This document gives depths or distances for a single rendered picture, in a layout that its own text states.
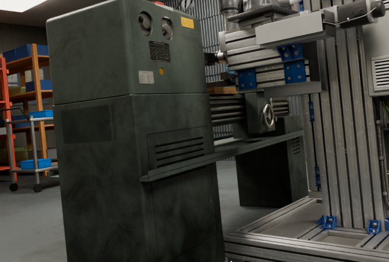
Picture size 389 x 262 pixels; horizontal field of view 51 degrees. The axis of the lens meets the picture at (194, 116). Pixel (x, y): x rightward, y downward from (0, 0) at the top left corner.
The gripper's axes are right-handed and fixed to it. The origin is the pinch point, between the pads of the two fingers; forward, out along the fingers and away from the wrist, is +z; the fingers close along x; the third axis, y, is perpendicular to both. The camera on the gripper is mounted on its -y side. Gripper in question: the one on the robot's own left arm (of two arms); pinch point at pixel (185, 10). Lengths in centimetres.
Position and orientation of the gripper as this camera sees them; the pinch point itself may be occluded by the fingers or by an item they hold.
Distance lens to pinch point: 234.6
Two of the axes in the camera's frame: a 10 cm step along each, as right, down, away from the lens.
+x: -8.4, -1.8, 5.2
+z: -1.2, 9.8, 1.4
